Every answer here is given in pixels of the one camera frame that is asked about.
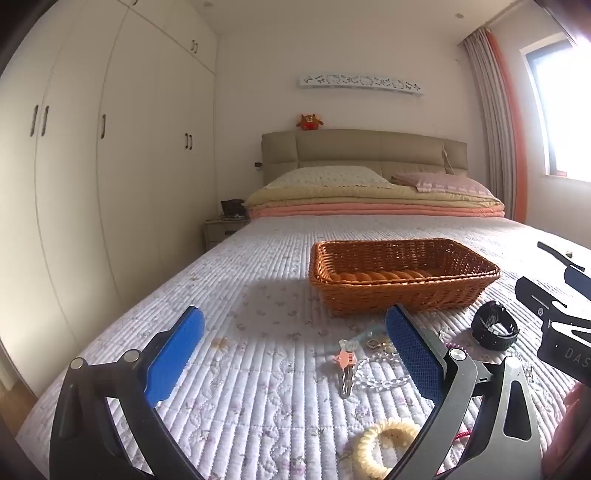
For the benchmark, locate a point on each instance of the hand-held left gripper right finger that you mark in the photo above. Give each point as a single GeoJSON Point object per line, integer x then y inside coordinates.
{"type": "Point", "coordinates": [413, 355]}

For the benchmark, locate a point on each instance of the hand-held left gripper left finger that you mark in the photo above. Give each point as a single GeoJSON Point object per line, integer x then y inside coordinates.
{"type": "Point", "coordinates": [178, 350]}

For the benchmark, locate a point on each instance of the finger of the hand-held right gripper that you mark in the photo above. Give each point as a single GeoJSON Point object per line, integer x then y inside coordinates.
{"type": "Point", "coordinates": [540, 297]}
{"type": "Point", "coordinates": [577, 277]}

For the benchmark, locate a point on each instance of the small gold charm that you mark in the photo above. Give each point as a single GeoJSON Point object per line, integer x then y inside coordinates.
{"type": "Point", "coordinates": [373, 344]}

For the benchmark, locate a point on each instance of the black wrist watch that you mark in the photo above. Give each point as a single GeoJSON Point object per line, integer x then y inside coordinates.
{"type": "Point", "coordinates": [489, 339]}

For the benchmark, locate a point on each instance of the pink hair clip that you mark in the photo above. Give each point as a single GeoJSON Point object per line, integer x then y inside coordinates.
{"type": "Point", "coordinates": [345, 359]}

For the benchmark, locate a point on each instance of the brown wicker basket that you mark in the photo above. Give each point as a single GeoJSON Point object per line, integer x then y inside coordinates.
{"type": "Point", "coordinates": [351, 295]}

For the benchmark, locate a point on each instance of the person's right hand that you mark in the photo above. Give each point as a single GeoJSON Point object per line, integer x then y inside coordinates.
{"type": "Point", "coordinates": [577, 415]}

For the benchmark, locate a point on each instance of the bed with quilted white bedspread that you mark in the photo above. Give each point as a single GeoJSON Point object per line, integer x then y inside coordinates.
{"type": "Point", "coordinates": [258, 258]}

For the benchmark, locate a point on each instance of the beige nightstand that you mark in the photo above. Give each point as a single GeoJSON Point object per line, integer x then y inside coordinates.
{"type": "Point", "coordinates": [221, 233]}

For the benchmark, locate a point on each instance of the pink pillow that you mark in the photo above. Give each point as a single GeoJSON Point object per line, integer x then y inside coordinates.
{"type": "Point", "coordinates": [443, 183]}

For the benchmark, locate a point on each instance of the folded salmon blanket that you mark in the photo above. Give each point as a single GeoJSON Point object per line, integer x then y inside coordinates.
{"type": "Point", "coordinates": [369, 211]}

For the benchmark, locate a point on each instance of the dark object on nightstand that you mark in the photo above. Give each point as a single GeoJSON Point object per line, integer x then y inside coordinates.
{"type": "Point", "coordinates": [232, 207]}

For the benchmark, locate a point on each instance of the folded yellow blanket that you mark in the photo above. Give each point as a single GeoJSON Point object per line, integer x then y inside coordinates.
{"type": "Point", "coordinates": [369, 196]}

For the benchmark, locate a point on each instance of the window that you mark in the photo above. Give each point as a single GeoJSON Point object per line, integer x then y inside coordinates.
{"type": "Point", "coordinates": [563, 110]}

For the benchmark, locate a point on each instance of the grey and orange curtain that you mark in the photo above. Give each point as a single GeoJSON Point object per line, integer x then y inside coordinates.
{"type": "Point", "coordinates": [498, 129]}

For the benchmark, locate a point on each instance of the white wardrobe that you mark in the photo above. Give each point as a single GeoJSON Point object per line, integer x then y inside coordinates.
{"type": "Point", "coordinates": [115, 161]}

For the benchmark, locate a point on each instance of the white floral pillow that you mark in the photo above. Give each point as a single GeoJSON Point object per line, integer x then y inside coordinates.
{"type": "Point", "coordinates": [323, 176]}

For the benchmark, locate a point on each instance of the beige padded headboard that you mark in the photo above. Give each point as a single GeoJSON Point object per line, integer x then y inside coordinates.
{"type": "Point", "coordinates": [360, 147]}

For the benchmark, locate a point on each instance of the orange plush toy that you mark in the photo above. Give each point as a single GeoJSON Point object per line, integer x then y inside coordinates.
{"type": "Point", "coordinates": [309, 122]}

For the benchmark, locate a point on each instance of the white carved wall shelf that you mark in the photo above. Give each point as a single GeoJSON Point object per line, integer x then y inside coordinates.
{"type": "Point", "coordinates": [360, 85]}

